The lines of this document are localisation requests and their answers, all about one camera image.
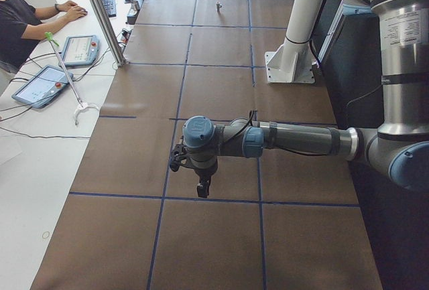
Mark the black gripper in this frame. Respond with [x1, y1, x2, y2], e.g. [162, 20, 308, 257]
[193, 161, 217, 198]

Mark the metal pipe fitting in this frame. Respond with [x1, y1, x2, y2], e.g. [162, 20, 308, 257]
[216, 2, 223, 13]

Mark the reacher grabber tool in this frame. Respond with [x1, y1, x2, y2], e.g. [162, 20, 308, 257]
[45, 32, 100, 126]

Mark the far teach pendant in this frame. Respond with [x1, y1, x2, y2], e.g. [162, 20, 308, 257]
[61, 35, 99, 68]

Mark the teach pendant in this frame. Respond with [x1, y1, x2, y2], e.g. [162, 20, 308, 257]
[61, 35, 99, 68]
[11, 65, 68, 109]

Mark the near teach pendant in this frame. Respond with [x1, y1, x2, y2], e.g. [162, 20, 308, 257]
[11, 65, 68, 109]

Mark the metal cup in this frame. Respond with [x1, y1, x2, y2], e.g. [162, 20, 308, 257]
[131, 0, 140, 11]

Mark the black keyboard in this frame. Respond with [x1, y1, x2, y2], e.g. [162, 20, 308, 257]
[101, 0, 117, 17]

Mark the seated person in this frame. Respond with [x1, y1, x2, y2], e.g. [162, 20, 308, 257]
[1, 0, 87, 74]

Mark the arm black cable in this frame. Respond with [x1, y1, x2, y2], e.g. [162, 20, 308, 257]
[221, 110, 322, 157]

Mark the aluminium frame post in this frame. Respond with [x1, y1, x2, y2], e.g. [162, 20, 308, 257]
[90, 0, 126, 67]

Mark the white pedestal column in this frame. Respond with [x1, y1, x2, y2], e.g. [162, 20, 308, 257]
[265, 0, 323, 84]

